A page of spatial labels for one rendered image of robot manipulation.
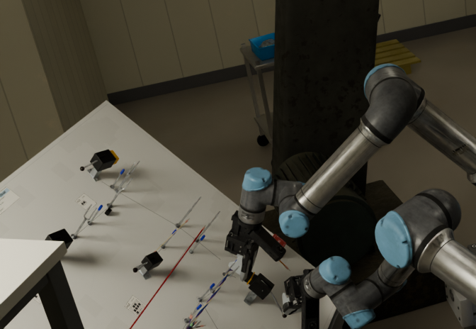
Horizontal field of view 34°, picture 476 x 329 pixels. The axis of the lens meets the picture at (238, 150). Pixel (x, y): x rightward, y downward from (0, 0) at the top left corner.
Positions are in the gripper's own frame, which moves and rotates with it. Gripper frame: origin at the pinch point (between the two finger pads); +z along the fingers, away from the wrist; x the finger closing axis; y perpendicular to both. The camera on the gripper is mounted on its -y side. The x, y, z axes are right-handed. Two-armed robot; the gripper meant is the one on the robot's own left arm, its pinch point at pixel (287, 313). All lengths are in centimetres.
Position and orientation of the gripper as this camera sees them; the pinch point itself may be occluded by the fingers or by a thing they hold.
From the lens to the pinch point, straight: 233.4
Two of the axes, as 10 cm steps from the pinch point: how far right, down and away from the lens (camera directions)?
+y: -1.6, -8.9, 4.2
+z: -3.4, 4.5, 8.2
